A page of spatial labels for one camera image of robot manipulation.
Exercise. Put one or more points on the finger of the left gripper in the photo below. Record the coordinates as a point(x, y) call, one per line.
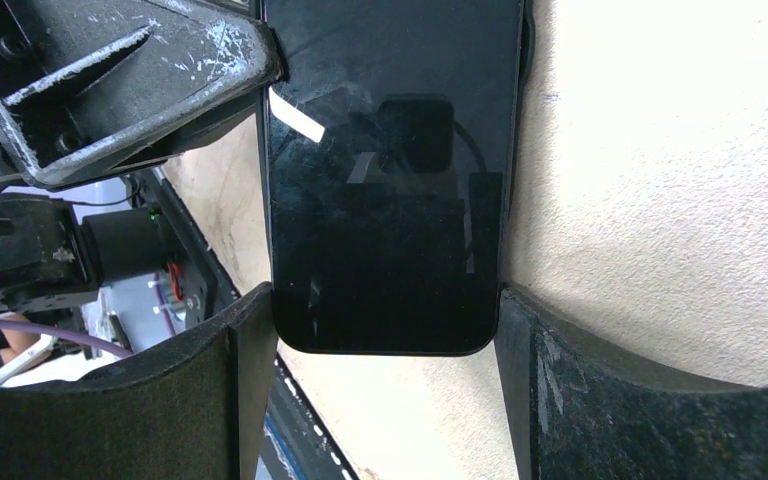
point(95, 89)

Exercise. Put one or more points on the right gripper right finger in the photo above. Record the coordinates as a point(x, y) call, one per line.
point(581, 407)

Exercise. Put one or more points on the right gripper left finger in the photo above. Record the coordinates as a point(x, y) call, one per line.
point(190, 407)

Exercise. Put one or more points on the black phone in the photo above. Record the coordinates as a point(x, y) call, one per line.
point(388, 159)

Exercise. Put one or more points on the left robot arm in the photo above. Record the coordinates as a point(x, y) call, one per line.
point(49, 260)

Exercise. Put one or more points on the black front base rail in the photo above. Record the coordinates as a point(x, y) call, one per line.
point(296, 443)

